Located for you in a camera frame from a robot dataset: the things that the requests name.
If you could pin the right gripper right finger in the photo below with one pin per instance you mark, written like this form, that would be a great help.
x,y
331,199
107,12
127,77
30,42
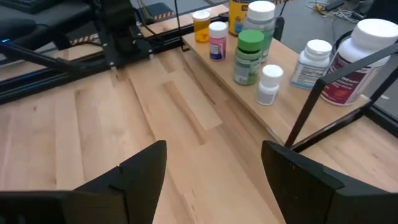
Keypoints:
x,y
311,193

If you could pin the amber bottle with yellow cap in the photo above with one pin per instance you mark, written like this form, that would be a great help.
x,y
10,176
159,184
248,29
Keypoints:
x,y
237,17

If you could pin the pink bottle with white cap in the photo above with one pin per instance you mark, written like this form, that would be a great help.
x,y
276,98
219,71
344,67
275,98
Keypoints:
x,y
217,43

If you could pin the small white bottle red label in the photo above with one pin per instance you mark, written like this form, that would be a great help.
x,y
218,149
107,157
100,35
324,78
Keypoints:
x,y
269,85

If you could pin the green bottle with green cap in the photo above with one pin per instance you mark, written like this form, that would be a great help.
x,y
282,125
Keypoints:
x,y
248,59

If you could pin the black aluminium rig frame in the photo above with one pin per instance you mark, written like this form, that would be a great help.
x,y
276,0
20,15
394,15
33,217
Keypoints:
x,y
46,74

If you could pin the dark grey desk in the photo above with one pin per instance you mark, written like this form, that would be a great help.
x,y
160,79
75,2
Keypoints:
x,y
56,15

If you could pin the black equipment base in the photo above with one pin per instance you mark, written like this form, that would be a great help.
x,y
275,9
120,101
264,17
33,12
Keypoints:
x,y
384,9

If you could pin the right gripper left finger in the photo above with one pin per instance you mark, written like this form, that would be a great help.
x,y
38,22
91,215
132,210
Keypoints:
x,y
124,193

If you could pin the white bottle with blue label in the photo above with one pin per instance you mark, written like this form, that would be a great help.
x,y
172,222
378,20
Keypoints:
x,y
312,65

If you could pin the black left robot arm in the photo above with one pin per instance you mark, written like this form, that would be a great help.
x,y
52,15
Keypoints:
x,y
119,31

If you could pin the orange striped floor mat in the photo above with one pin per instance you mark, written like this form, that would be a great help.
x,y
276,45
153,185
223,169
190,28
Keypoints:
x,y
163,15

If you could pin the white bottle with maroon label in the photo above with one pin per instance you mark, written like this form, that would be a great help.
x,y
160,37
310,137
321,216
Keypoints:
x,y
357,62

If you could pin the clear bottle with green label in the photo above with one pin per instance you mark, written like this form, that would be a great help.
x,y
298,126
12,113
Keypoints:
x,y
261,21

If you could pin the wooden shelf with black frame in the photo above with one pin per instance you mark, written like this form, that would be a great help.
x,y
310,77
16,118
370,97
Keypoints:
x,y
280,105

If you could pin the small orange bottle white cap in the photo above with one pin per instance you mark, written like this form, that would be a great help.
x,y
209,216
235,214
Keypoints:
x,y
201,28

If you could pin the black backlit keyboard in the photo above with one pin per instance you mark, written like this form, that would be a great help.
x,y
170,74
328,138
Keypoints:
x,y
28,4

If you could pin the black computer mouse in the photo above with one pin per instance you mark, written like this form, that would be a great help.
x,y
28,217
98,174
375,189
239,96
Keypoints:
x,y
15,28

